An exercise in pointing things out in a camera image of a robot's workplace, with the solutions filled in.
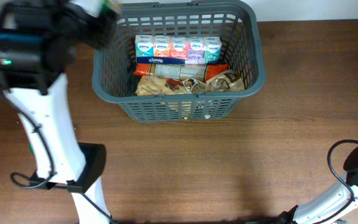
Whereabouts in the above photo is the dark grey plastic basket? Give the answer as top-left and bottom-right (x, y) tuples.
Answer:
(92, 1), (265, 121)

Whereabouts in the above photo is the white blue tissue pack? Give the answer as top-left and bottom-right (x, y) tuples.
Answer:
(135, 35), (223, 65)

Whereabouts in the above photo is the yellow instant coffee bag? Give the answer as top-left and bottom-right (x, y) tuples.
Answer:
(133, 76), (204, 121)

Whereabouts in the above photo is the orange spaghetti pasta packet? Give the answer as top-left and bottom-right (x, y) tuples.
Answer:
(134, 63), (229, 82)

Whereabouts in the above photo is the brown pastry snack bag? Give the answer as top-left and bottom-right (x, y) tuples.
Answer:
(182, 70), (245, 94)

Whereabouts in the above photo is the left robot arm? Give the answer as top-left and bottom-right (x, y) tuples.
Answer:
(0, 0), (121, 223)

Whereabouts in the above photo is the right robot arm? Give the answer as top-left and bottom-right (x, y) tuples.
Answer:
(275, 139), (358, 224)

